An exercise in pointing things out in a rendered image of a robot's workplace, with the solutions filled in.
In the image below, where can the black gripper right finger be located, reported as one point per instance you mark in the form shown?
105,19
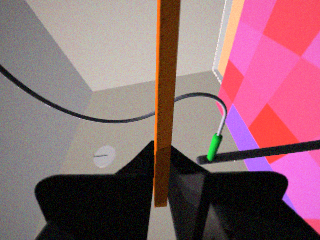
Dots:
192,188

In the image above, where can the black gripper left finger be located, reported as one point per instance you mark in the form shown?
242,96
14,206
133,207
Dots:
128,192

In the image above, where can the orange bar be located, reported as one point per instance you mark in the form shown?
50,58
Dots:
168,21

